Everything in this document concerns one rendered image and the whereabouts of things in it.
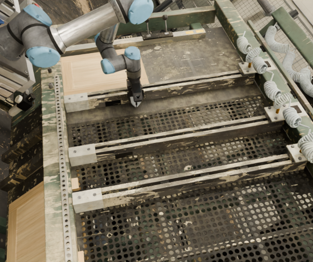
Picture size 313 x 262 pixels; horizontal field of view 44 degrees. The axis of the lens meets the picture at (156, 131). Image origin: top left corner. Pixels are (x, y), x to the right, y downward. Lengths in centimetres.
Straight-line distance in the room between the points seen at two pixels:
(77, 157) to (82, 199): 24
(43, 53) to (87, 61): 90
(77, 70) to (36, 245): 101
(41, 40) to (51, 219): 72
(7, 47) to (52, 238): 80
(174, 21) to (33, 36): 140
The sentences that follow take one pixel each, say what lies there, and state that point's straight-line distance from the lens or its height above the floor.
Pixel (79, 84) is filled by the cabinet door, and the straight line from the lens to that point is 227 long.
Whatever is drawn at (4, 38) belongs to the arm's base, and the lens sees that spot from 172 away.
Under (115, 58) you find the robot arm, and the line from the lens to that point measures 186.
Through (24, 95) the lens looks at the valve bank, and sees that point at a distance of 222.
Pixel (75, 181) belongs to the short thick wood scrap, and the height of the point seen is 91.
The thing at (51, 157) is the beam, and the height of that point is 85.
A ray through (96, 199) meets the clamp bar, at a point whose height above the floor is 101.
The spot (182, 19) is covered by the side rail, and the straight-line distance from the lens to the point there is 281.
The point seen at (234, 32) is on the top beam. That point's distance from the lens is 256.
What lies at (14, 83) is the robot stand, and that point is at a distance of 186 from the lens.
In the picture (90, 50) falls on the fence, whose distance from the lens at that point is 251.
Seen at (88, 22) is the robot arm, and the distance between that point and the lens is 157.
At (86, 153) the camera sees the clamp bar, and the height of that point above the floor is 99.
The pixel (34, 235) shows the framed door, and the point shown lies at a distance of 215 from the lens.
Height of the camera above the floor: 188
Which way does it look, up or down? 19 degrees down
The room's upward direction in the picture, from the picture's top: 56 degrees clockwise
